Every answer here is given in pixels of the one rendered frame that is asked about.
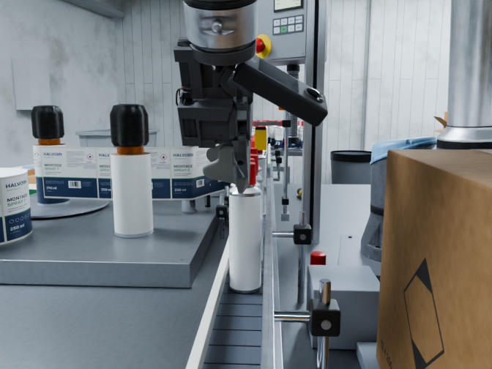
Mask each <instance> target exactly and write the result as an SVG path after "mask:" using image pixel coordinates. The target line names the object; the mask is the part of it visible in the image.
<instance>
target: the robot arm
mask: <svg viewBox="0 0 492 369"><path fill-rule="evenodd" d="M183 3H184V16H185V23H186V31H187V37H179V39H178V43H177V46H176V47H175V48H174V59H175V62H178V63H179V71H180V77H181V83H182V87H181V88H178V89H177V91H176V105H177V106H178V107H177V110H178V115H179V126H180V131H181V137H182V145H183V146H198V148H209V149H208V150H207V151H206V157H207V159H208V160H209V161H210V162H211V163H209V164H206V165H205V166H204V167H203V174H204V176H205V177H207V178H209V179H215V180H219V181H222V182H228V183H232V184H234V185H236V186H237V191H238V193H243V192H244V191H245V190H246V189H247V187H248V186H249V184H250V141H251V135H252V127H253V95H254V93H255V94H257V95H258V96H260V97H263V98H264V99H265V100H268V101H270V102H271V103H273V104H275V105H276V106H278V107H280V108H282V109H283V110H285V111H288V112H289V113H291V114H293V115H295V116H296V117H298V118H300V119H301V120H303V121H305V122H307V123H308V124H311V125H313V126H314V127H317V126H319V125H320V124H321V123H322V122H323V120H324V119H325V118H326V116H327V114H328V110H327V101H326V97H325V96H324V95H323V94H322V93H320V92H318V91H317V90H315V89H313V88H311V87H310V86H308V85H306V84H305V83H303V82H301V81H299V80H298V79H296V78H294V77H293V76H291V75H289V74H288V73H286V72H284V71H282V70H281V69H279V68H277V67H276V66H274V65H272V64H270V63H269V62H267V61H265V60H263V59H262V58H260V57H258V56H257V55H255V54H256V37H257V36H258V0H183ZM180 89H182V92H181V94H180ZM178 92H179V99H180V101H179V104H178V102H177V95H178ZM216 144H218V145H216ZM389 149H492V0H451V13H450V57H449V79H448V101H447V127H446V128H445V129H444V130H443V131H442V132H441V133H440V134H439V135H438V136H437V140H436V138H435V137H434V136H423V137H416V138H402V139H395V140H389V141H379V142H377V143H375V144H374V145H373V148H372V154H371V162H370V165H371V174H370V216H369V218H368V222H367V224H366V226H365V230H364V232H363V235H362V238H361V252H362V254H363V255H364V256H366V257H368V258H370V259H373V260H374V261H379V262H381V252H382V238H383V224H384V199H385V186H386V172H387V152H388V150H389Z"/></svg>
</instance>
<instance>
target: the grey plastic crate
mask: <svg viewBox="0 0 492 369"><path fill-rule="evenodd" d="M157 132H160V129H149V142H148V144H147V145H146V146H143V147H156V146H157ZM75 135H79V140H80V145H81V147H112V148H113V147H114V145H113V144H112V143H111V129H104V130H87V131H78V132H75Z"/></svg>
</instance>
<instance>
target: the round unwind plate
mask: <svg viewBox="0 0 492 369"><path fill-rule="evenodd" d="M108 202H109V200H91V199H70V202H69V203H68V204H65V205H62V206H39V205H37V196H33V197H30V205H31V218H43V217H61V216H67V215H76V214H80V213H84V212H90V211H93V210H96V209H100V208H102V207H104V206H106V205H107V204H108Z"/></svg>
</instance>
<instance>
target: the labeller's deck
mask: <svg viewBox="0 0 492 369"><path fill-rule="evenodd" d="M204 199H205V197H201V198H197V199H196V200H195V208H196V209H197V212H196V213H192V214H184V213H181V209H182V200H178V201H152V214H153V229H154V231H153V232H152V233H151V234H150V235H147V236H142V237H136V238H124V237H119V236H117V235H115V234H114V231H115V228H114V215H113V201H112V200H109V202H108V204H107V205H106V206H104V207H102V208H100V209H96V210H93V211H90V212H84V213H80V214H76V215H67V216H61V217H43V218H32V219H31V221H32V230H33V231H32V233H31V234H30V235H28V236H27V237H25V238H22V239H19V240H17V241H14V242H10V243H7V244H3V245H0V284H32V285H65V286H130V287H164V288H190V287H191V285H192V284H193V281H194V279H195V276H196V274H197V272H198V270H199V267H200V265H201V263H202V261H203V259H204V256H205V254H206V252H207V250H208V247H209V245H210V243H211V241H212V238H213V236H214V234H215V232H216V230H217V227H218V225H219V223H220V218H219V217H216V206H217V205H218V204H220V196H211V194H210V199H211V200H210V202H211V203H210V205H211V206H210V207H205V203H204V202H205V200H204Z"/></svg>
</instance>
